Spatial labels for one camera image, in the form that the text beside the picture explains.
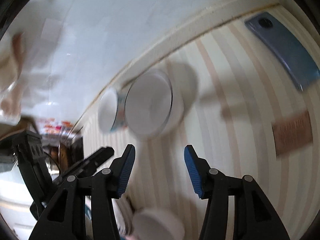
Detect white bowl blue flowers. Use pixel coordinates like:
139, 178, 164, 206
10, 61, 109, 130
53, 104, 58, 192
98, 88, 126, 134

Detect white bowl red flowers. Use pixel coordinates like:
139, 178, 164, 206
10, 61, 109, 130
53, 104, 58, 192
117, 195, 186, 240

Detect plain white bowl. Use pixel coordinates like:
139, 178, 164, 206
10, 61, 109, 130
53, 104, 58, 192
124, 69, 184, 139

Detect small brown card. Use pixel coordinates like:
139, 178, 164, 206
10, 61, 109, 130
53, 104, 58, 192
272, 110, 313, 157

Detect striped table mat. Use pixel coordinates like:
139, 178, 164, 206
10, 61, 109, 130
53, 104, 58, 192
84, 18, 319, 239

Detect blue smartphone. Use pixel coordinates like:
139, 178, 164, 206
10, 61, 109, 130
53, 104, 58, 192
245, 11, 319, 92

